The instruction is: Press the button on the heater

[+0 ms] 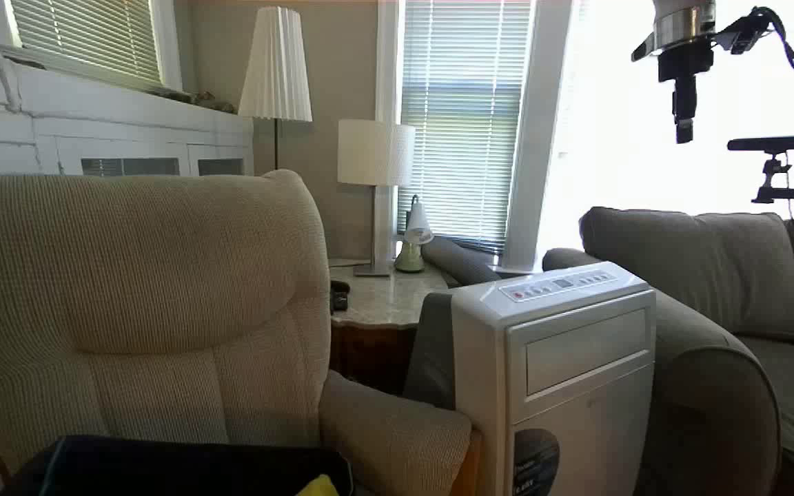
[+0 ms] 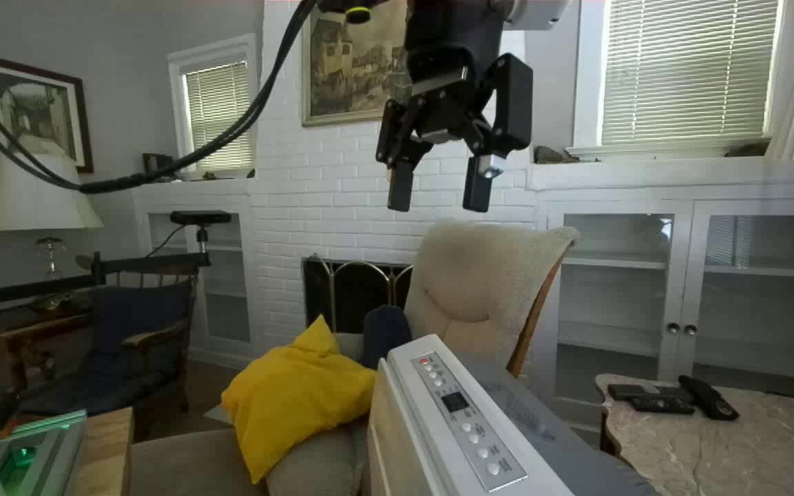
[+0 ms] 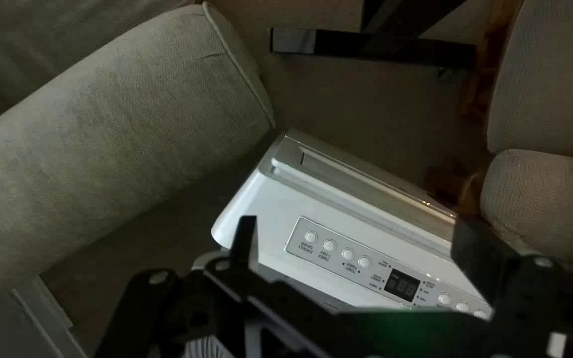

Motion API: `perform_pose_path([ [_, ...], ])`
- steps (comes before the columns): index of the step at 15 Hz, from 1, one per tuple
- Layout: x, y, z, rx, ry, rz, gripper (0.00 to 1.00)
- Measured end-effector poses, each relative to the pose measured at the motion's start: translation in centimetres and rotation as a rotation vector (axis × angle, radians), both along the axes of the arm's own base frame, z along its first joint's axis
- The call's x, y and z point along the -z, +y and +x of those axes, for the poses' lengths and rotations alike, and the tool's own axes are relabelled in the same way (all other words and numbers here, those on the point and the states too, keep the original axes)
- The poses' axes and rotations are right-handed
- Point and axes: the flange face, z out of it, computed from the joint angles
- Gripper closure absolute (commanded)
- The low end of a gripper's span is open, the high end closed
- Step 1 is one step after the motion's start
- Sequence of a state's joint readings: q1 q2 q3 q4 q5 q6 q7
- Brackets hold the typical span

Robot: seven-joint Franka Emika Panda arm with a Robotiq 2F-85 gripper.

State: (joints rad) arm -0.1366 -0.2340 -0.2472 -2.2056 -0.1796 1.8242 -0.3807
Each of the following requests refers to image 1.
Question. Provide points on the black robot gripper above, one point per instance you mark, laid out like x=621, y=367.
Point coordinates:
x=680, y=65

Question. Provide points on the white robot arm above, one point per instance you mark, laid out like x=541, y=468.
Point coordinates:
x=684, y=39

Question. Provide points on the white portable heater unit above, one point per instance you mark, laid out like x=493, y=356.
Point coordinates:
x=555, y=371

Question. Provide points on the window blind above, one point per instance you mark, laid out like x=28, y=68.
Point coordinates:
x=465, y=68

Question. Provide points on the grey-green fabric sofa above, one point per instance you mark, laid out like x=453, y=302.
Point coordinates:
x=723, y=378

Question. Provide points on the grey rolled cushion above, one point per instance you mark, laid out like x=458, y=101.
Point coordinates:
x=458, y=266

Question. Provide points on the white table lamp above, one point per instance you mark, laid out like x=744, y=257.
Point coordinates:
x=376, y=155

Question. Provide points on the small white figurine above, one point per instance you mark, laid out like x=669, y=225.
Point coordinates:
x=418, y=232

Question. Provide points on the tall white floor lamp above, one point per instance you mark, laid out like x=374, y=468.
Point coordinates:
x=278, y=79

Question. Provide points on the yellow cushion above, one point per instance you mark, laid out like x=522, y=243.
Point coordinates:
x=322, y=487

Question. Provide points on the beige fabric armchair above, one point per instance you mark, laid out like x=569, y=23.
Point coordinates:
x=194, y=311

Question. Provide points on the dark blue bin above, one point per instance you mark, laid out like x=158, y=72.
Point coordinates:
x=118, y=468

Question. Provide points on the black camera on stand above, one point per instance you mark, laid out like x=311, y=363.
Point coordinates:
x=775, y=165

